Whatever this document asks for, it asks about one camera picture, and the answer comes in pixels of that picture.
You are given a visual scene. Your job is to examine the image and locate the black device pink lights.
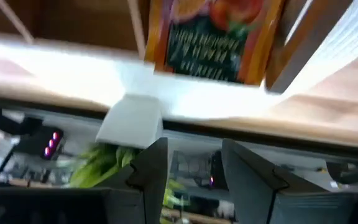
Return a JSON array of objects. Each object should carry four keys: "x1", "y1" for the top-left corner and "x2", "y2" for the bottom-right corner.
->
[{"x1": 17, "y1": 126, "x2": 67, "y2": 162}]

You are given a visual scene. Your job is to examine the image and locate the red tea packet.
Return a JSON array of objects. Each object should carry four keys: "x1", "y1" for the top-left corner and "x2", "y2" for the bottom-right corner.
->
[{"x1": 144, "y1": 0, "x2": 284, "y2": 85}]

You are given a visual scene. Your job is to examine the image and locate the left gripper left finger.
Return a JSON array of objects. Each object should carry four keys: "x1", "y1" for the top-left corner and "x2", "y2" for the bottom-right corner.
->
[{"x1": 99, "y1": 138, "x2": 169, "y2": 224}]

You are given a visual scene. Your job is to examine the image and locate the green plant white pot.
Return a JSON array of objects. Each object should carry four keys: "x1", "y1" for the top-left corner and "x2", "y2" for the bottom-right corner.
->
[{"x1": 68, "y1": 93, "x2": 188, "y2": 224}]

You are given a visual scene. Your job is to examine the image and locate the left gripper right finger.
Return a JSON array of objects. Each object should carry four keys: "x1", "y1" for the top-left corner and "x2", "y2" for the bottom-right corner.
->
[{"x1": 222, "y1": 139, "x2": 289, "y2": 224}]

